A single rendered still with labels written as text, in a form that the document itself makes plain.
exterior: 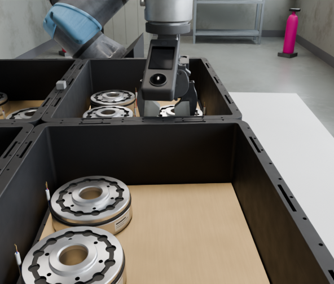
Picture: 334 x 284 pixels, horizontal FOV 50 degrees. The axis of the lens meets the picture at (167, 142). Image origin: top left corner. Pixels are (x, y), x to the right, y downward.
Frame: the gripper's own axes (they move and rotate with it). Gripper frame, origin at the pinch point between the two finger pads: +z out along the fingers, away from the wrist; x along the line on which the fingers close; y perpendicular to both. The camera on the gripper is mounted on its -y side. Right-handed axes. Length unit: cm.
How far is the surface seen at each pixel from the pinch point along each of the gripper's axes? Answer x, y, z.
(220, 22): -58, 613, 61
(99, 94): 17.2, 22.2, -0.9
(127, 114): 8.8, 10.5, -0.9
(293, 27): -142, 452, 46
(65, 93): 17.9, 1.8, -8.0
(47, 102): 19.3, -2.9, -8.0
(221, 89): -9.5, 6.0, -8.0
